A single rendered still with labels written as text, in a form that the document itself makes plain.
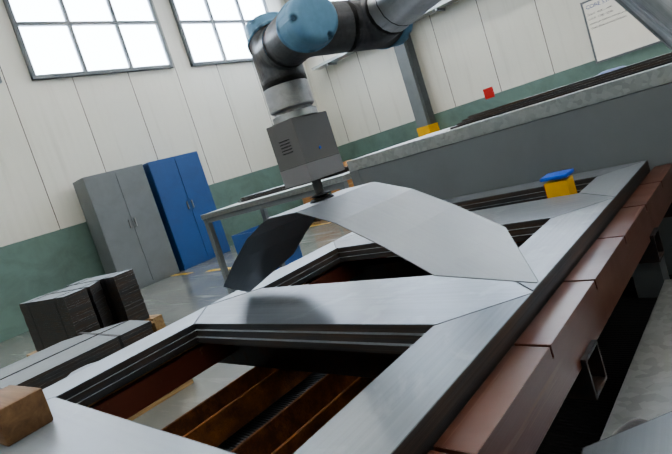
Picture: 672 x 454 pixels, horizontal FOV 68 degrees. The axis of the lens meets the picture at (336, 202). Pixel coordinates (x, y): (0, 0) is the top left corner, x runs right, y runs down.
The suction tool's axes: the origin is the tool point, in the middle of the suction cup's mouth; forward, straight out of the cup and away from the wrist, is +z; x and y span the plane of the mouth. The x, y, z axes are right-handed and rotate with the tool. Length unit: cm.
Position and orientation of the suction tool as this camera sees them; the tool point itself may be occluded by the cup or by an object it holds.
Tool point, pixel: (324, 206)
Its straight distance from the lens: 83.0
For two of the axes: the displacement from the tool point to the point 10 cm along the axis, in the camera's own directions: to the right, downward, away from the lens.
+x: 7.2, -1.7, -6.7
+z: 3.0, 9.5, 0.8
